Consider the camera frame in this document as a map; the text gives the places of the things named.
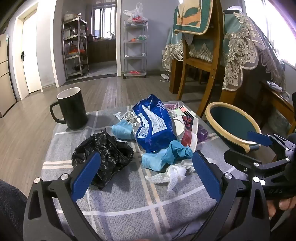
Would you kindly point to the grey checked blanket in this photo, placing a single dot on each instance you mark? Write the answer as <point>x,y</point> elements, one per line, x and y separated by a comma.
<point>129,204</point>

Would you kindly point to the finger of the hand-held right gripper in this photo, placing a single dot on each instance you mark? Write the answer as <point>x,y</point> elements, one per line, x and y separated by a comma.
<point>240,161</point>
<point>257,138</point>

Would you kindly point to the purple candy wrapper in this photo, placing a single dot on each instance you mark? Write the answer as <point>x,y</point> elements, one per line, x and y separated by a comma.
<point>172,106</point>

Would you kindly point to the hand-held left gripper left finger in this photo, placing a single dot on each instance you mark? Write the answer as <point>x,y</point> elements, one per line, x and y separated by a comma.
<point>85,178</point>

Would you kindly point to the white textured tissue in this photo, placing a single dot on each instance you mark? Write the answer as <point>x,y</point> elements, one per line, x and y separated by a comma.
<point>172,176</point>

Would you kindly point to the beige tall cabinet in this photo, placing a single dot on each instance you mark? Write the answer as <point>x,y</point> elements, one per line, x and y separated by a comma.
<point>5,76</point>

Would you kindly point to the metal shelf rack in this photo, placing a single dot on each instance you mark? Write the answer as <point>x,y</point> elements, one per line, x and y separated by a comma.
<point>75,46</point>

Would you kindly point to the teal glove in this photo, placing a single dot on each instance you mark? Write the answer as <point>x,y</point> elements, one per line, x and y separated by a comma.
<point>178,149</point>

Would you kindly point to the person's right hand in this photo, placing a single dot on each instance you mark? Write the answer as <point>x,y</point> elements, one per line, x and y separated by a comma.
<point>286,204</point>

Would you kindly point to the kitchen counter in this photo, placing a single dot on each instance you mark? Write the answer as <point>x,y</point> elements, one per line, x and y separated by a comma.
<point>101,49</point>

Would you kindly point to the clear plastic package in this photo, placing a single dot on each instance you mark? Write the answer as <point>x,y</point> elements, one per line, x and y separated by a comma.
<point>121,115</point>

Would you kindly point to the blue snack packet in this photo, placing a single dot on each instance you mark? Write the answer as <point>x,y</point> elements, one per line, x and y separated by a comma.
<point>150,125</point>

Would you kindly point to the wooden chair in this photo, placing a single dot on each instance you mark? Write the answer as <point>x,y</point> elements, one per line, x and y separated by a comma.
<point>216,69</point>

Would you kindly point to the white plastic bag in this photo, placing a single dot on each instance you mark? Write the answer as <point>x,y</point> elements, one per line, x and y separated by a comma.
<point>135,15</point>

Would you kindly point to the white door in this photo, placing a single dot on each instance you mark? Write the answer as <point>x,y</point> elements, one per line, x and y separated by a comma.
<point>31,51</point>

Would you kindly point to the person's leg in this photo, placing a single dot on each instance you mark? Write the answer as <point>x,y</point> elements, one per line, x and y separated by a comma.
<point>11,208</point>

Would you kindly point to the green patterned chair cushion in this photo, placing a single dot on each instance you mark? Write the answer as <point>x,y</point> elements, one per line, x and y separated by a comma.
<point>194,16</point>

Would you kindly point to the white trolley shelf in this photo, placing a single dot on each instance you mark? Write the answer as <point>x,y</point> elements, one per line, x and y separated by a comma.
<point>135,46</point>

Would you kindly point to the wooden armchair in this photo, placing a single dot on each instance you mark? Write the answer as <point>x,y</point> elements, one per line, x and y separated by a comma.
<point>275,99</point>

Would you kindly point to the teal bin with cream rim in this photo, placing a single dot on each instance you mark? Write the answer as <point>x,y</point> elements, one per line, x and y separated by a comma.
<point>231,122</point>

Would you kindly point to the black plastic bag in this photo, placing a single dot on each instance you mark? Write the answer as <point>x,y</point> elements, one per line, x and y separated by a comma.
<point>108,153</point>

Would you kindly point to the kitchen window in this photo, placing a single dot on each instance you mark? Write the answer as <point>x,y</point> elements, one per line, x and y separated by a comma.
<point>104,20</point>

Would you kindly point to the light blue face mask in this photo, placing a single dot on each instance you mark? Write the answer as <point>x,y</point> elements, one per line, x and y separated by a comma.
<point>152,162</point>
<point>121,132</point>

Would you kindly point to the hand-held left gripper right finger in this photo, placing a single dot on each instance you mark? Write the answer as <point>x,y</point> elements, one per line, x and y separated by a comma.
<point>205,176</point>

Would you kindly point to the black mug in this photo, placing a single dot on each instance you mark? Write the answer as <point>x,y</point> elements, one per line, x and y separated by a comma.
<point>74,109</point>

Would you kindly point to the red and white packet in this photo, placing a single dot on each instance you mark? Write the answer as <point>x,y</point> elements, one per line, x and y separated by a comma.
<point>190,126</point>

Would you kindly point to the white power strip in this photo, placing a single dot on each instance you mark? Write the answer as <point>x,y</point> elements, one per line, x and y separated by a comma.
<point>164,77</point>

